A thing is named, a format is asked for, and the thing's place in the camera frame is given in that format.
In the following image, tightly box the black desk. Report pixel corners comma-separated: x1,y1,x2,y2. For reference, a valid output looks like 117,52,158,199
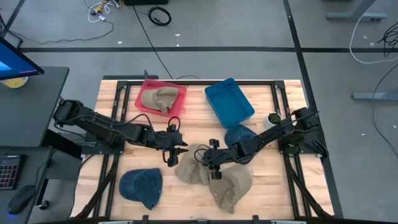
0,66,70,149

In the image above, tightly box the black metal table frame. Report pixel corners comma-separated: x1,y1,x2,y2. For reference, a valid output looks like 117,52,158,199
72,74,335,224

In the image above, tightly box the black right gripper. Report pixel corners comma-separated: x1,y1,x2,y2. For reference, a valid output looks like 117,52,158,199
203,138,242,181

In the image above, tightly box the white pot with green plant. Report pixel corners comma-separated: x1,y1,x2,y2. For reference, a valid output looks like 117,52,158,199
264,111,283,130

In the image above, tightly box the thin black floor cable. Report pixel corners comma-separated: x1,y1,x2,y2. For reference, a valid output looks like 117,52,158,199
7,20,114,45

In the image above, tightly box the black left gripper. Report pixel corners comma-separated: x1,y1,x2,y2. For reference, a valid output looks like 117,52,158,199
152,129,190,156

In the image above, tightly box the coiled black cable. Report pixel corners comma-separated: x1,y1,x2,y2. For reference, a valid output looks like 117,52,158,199
147,6,172,27

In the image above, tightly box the computer monitor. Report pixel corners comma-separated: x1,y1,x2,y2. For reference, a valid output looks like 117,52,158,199
0,35,45,81

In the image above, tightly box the black cable bundle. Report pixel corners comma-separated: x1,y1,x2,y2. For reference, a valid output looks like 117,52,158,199
377,21,398,57

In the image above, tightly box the yellow round bowl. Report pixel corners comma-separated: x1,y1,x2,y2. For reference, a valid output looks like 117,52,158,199
0,76,29,90

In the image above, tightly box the long black floor cable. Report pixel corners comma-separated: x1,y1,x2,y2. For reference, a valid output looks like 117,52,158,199
132,4,174,79

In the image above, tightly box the blue plastic bin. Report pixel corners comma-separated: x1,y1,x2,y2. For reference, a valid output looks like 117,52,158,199
204,77,256,129

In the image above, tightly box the black curved floor cable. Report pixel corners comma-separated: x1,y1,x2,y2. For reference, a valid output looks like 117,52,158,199
371,63,398,150

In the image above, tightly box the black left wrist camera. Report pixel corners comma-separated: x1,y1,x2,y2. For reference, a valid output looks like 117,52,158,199
162,149,180,168

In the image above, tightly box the white cable bundle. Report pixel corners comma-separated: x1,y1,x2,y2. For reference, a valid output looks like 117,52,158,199
83,0,122,24

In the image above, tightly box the black keyboard with coloured keys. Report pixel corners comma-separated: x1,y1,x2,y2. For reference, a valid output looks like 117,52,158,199
0,154,25,190

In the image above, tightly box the tan cap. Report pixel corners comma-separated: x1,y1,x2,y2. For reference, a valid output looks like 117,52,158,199
141,86,180,114
174,143,211,187
207,164,253,215

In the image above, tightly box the red plastic bin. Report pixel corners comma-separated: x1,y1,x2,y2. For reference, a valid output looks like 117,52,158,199
134,78,188,118

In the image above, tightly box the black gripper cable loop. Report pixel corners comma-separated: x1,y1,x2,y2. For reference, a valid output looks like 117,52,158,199
167,116,182,133

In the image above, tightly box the dark blue cap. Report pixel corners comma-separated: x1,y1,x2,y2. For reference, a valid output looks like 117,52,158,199
224,123,258,149
118,167,164,211

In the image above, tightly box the white floor cable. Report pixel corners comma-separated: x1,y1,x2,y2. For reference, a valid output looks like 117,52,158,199
348,0,398,65

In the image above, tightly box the black computer mouse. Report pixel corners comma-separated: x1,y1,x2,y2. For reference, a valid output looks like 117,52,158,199
7,185,37,215

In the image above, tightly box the grey desk leg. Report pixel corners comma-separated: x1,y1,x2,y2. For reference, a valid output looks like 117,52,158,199
325,0,388,22
351,90,398,102

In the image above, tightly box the black box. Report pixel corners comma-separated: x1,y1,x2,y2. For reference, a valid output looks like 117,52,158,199
123,0,169,6

